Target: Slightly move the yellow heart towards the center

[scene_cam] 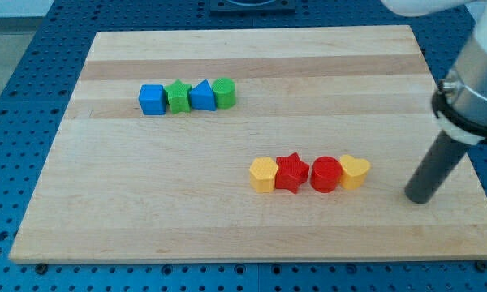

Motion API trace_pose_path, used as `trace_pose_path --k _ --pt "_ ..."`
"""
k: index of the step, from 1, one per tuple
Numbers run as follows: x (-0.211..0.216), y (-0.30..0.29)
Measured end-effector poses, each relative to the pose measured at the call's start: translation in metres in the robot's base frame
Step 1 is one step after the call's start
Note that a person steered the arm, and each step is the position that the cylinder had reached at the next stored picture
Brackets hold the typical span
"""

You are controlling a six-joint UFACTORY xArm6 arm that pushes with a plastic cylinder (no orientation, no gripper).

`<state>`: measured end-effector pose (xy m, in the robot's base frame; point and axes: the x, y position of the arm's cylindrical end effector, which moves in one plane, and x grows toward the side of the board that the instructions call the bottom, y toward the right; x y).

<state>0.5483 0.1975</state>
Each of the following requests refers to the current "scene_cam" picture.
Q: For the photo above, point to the wooden board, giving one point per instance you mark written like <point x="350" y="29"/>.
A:
<point x="119" y="186"/>

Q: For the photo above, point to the red star block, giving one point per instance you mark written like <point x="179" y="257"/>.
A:
<point x="292" y="173"/>

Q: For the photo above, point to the yellow heart block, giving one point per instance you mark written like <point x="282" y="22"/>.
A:
<point x="355" y="171"/>

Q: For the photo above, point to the red cylinder block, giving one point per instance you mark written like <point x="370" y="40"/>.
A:
<point x="326" y="174"/>

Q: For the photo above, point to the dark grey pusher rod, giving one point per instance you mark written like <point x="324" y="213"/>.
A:
<point x="442" y="157"/>

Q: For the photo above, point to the green star block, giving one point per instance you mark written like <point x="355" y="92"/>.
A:
<point x="178" y="97"/>

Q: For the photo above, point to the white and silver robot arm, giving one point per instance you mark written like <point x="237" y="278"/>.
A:
<point x="460" y="102"/>

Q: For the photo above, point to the blue cube block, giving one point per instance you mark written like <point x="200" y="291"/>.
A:
<point x="152" y="99"/>

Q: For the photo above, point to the green cylinder block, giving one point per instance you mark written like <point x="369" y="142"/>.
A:
<point x="224" y="92"/>

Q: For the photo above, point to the blue triangle block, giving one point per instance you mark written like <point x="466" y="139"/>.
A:
<point x="202" y="97"/>

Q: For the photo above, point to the yellow hexagon block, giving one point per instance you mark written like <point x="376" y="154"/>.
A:
<point x="263" y="172"/>

